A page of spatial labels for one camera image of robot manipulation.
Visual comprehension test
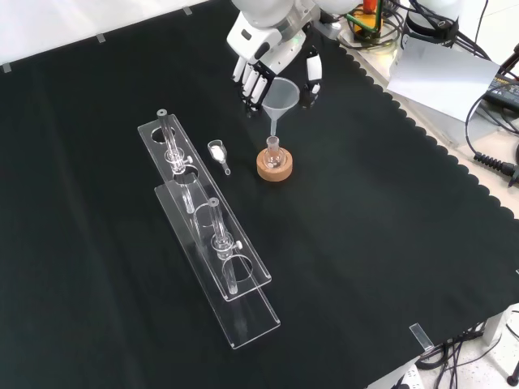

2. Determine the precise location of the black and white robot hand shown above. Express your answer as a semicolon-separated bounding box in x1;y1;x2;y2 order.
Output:
225;11;324;119

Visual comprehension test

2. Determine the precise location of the translucent plastic funnel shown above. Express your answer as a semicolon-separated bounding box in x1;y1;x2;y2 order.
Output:
261;77;301;138

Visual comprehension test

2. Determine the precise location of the small glass round-bottom flask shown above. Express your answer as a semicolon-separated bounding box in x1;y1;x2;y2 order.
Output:
262;135;284;169

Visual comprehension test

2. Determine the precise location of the glass weighing funnel with powder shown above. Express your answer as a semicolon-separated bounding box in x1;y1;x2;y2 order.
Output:
207;139;234;177

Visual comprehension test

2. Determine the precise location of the clear acrylic funnel stand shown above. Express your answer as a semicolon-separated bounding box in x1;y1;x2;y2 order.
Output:
136;108;281;350

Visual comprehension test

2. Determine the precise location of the yellow stop button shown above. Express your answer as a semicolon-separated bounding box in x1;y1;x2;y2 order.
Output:
347;0;387;41

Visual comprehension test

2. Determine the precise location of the pale board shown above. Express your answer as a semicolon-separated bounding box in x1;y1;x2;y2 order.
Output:
387;34;503;122

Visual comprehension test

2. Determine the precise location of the black bench cloth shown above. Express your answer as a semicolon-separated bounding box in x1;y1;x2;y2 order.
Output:
0;0;519;389

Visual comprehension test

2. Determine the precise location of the black power adapter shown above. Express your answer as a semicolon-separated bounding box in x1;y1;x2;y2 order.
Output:
484;71;519;109

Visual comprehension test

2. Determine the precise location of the clear tape strip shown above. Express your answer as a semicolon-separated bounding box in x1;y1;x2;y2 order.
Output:
409;323;435;352

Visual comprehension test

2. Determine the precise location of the white power strip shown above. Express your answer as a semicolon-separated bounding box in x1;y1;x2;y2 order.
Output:
391;364;422;389

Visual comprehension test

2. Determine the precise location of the cork ring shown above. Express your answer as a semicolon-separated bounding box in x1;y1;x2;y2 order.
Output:
255;146;294;183

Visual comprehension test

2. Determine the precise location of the black cable with ribbed plug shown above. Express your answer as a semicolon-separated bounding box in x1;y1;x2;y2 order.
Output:
465;91;519;188

